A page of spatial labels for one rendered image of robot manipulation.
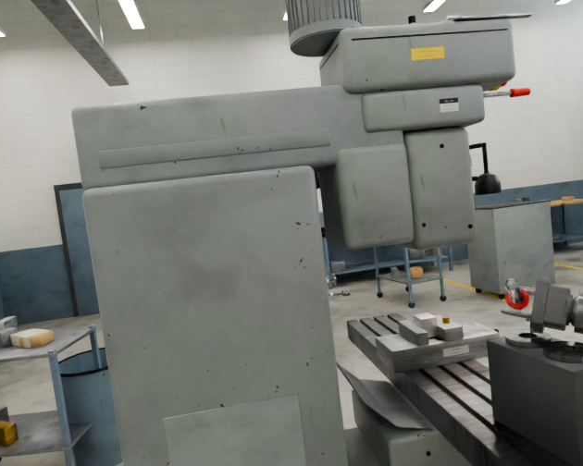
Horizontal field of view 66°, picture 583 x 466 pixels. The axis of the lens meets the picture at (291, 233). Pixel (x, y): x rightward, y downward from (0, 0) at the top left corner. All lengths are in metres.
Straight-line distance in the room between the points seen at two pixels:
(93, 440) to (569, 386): 2.69
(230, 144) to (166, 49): 7.10
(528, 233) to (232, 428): 5.30
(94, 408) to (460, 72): 2.64
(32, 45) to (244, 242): 7.79
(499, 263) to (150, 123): 5.10
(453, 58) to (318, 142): 0.41
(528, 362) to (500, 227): 4.80
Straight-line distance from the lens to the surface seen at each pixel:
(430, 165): 1.24
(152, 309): 1.01
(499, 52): 1.35
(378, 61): 1.20
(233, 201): 0.98
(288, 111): 1.14
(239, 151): 1.11
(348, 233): 1.14
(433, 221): 1.24
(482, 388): 1.34
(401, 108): 1.21
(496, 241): 5.78
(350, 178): 1.14
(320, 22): 1.23
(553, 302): 1.10
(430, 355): 1.46
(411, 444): 1.29
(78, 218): 7.98
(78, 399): 3.09
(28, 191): 8.28
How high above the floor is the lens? 1.49
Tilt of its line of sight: 4 degrees down
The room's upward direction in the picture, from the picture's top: 7 degrees counter-clockwise
